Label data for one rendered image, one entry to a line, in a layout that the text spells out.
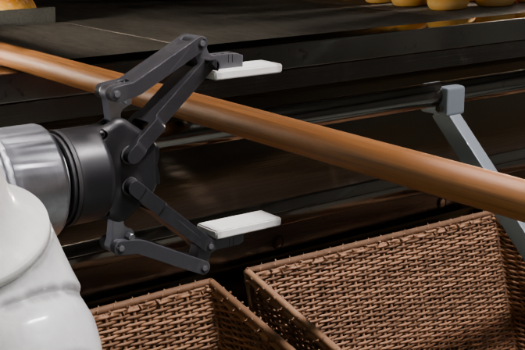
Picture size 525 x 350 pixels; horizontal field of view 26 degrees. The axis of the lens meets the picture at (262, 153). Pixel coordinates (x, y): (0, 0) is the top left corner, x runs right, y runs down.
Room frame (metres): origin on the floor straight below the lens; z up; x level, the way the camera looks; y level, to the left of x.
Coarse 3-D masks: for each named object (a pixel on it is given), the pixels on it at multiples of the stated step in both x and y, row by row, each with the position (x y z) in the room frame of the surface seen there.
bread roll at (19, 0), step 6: (0, 0) 1.91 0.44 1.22; (6, 0) 1.92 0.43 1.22; (12, 0) 1.92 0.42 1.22; (18, 0) 1.93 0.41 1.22; (24, 0) 1.94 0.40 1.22; (30, 0) 1.95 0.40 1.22; (0, 6) 1.91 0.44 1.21; (6, 6) 1.91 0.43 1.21; (12, 6) 1.92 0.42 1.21; (18, 6) 1.92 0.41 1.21; (24, 6) 1.93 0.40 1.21; (30, 6) 1.94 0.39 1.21
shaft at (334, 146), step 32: (0, 64) 1.46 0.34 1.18; (32, 64) 1.38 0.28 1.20; (64, 64) 1.32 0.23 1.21; (192, 96) 1.11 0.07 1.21; (224, 128) 1.06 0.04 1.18; (256, 128) 1.01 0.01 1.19; (288, 128) 0.98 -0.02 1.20; (320, 128) 0.96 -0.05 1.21; (320, 160) 0.95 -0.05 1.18; (352, 160) 0.91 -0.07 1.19; (384, 160) 0.88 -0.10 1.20; (416, 160) 0.86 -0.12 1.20; (448, 160) 0.84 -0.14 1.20; (448, 192) 0.83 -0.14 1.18; (480, 192) 0.80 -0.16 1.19; (512, 192) 0.78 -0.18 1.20
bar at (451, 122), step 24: (504, 72) 1.45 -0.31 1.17; (360, 96) 1.29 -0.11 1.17; (384, 96) 1.31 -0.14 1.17; (408, 96) 1.33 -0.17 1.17; (432, 96) 1.35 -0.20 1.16; (456, 96) 1.36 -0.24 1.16; (480, 96) 1.41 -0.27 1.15; (312, 120) 1.23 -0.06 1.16; (336, 120) 1.26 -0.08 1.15; (456, 120) 1.36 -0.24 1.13; (168, 144) 1.12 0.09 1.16; (192, 144) 1.14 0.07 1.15; (456, 144) 1.35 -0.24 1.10; (504, 216) 1.29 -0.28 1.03
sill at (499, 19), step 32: (352, 32) 1.82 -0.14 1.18; (384, 32) 1.82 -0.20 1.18; (416, 32) 1.86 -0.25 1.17; (448, 32) 1.91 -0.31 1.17; (480, 32) 1.96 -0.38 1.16; (512, 32) 2.01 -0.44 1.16; (96, 64) 1.50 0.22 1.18; (128, 64) 1.52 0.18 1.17; (288, 64) 1.70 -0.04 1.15; (320, 64) 1.74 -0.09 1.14; (0, 96) 1.41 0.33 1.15; (32, 96) 1.44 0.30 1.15; (64, 96) 1.46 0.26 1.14
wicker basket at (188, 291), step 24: (192, 288) 1.54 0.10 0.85; (216, 288) 1.55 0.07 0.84; (96, 312) 1.44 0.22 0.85; (120, 312) 1.47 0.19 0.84; (144, 312) 1.49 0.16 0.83; (216, 312) 1.56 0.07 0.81; (240, 312) 1.51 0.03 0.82; (144, 336) 1.48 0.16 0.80; (168, 336) 1.50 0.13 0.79; (192, 336) 1.52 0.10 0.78; (216, 336) 1.55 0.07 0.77; (240, 336) 1.52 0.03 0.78; (264, 336) 1.46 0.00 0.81
